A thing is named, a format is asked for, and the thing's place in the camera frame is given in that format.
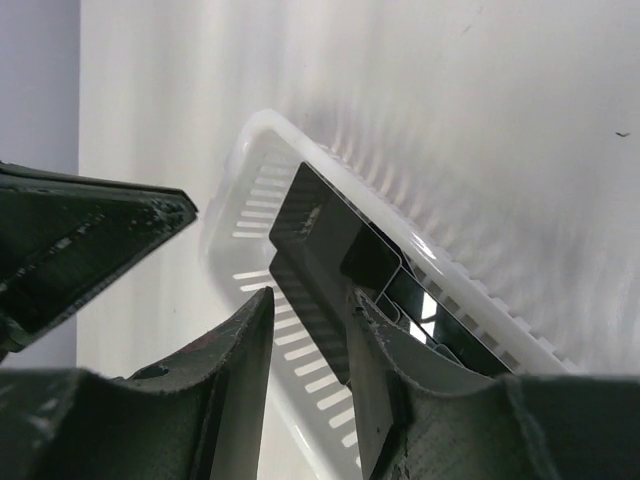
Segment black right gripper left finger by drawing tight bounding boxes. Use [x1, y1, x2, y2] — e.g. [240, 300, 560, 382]
[1, 287, 274, 479]

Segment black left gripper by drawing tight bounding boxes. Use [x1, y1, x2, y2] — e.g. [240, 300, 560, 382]
[1, 163, 198, 353]

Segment white plastic tray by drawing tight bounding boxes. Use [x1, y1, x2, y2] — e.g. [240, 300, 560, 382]
[201, 110, 576, 479]

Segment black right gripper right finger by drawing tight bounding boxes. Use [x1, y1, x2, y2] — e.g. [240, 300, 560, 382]
[346, 291, 639, 479]

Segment black cards in tray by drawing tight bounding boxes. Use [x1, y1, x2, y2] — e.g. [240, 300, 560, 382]
[269, 163, 513, 385]

